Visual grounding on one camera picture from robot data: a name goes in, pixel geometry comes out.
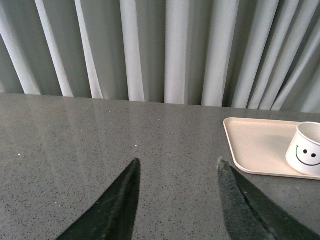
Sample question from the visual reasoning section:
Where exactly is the white smiley mug black handle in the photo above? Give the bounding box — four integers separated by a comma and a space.
285, 122, 320, 177

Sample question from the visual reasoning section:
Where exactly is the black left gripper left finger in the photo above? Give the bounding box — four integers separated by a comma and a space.
58, 158, 140, 240

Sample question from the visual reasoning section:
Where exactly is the pink rectangular plastic tray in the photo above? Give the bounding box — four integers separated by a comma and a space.
223, 117, 320, 180

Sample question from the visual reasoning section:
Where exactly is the white pleated curtain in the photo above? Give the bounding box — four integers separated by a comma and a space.
0, 0, 320, 113

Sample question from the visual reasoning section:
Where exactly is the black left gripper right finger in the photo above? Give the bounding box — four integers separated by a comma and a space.
217, 157, 320, 240

